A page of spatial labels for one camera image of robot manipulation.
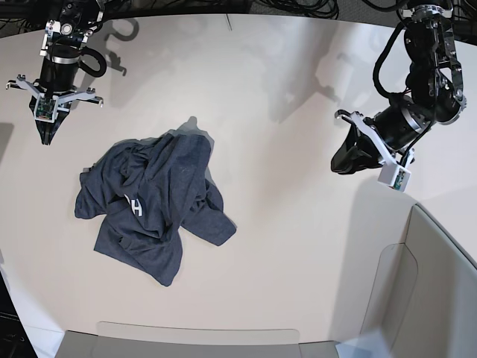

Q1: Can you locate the grey bin bottom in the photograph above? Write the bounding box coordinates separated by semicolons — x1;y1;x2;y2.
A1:
56;321;338;357

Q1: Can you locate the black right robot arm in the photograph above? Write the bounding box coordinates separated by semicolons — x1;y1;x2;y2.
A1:
6;1;107;145

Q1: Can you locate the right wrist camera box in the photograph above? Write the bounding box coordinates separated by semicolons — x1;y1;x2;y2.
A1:
34;97;57;123

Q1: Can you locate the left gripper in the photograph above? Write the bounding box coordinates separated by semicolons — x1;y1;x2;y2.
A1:
331;109;416;175

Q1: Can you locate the dark blue t-shirt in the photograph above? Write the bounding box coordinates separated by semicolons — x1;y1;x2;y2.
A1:
75;133;236;286

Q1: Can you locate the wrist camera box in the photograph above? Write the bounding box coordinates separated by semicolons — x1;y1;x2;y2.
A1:
34;97;57;123
378;164;411;192

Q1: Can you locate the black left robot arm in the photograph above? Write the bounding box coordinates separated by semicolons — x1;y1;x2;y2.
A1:
331;1;466;175

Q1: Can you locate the grey bin right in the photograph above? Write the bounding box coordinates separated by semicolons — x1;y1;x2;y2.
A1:
358;205;476;357

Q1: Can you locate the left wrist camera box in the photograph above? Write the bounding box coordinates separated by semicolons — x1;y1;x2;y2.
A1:
378;164;411;192

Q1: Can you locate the grey bin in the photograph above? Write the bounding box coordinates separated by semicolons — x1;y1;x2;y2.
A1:
56;321;338;357
358;205;476;357

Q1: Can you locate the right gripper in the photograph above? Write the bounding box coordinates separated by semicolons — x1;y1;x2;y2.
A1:
5;75;104;145

